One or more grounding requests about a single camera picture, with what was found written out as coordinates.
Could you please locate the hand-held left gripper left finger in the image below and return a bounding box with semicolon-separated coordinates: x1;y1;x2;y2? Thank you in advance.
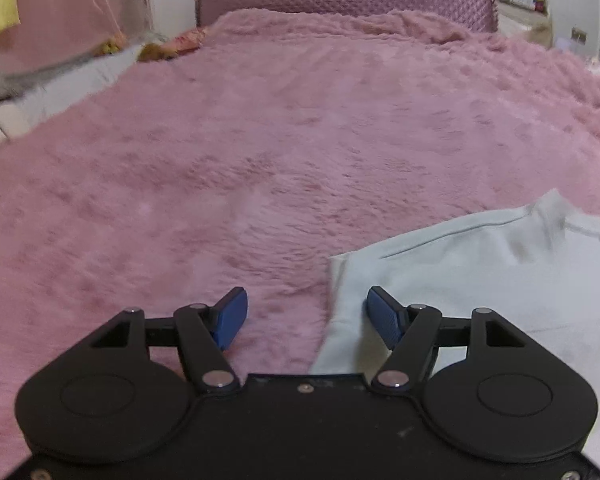
89;286;249;395

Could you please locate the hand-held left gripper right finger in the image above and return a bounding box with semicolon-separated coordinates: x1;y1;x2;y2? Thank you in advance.
366;286;527;395

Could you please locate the white long-sleeve shirt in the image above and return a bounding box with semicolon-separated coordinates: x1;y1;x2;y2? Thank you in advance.
310;189;600;376

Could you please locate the pink fluffy blanket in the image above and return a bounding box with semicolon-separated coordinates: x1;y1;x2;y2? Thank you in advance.
0;7;600;476

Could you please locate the brown teddy bear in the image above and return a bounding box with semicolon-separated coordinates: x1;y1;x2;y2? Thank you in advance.
139;42;175;62

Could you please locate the pink floral pillow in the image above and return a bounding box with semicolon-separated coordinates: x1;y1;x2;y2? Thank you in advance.
165;27;207;57

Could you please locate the white grey rolled quilt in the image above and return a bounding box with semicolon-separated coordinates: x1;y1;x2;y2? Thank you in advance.
0;42;148;158

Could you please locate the small yellow plush toy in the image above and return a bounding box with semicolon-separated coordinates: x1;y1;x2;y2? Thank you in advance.
100;34;127;56

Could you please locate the beige bedside cabinet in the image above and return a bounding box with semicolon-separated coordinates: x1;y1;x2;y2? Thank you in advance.
495;2;554;50

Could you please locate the pink curtain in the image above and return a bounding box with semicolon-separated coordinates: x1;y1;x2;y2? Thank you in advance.
0;0;153;78

